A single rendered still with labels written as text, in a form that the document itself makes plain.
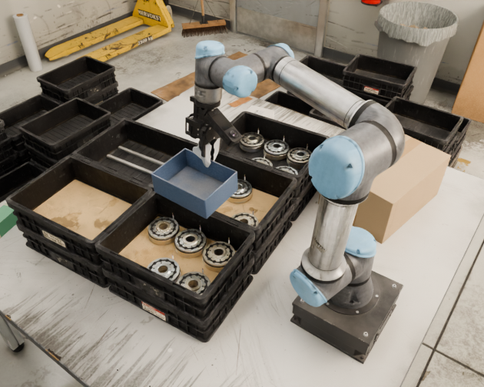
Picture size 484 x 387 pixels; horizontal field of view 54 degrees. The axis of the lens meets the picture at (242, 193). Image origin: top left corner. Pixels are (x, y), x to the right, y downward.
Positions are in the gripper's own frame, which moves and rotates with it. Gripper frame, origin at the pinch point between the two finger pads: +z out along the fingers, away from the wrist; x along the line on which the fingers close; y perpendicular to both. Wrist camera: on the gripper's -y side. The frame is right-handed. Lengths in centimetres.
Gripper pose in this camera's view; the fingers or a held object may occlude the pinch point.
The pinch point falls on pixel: (210, 163)
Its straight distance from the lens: 140.6
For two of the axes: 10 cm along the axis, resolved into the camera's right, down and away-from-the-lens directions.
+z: -0.8, 8.2, 5.7
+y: -7.9, -4.0, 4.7
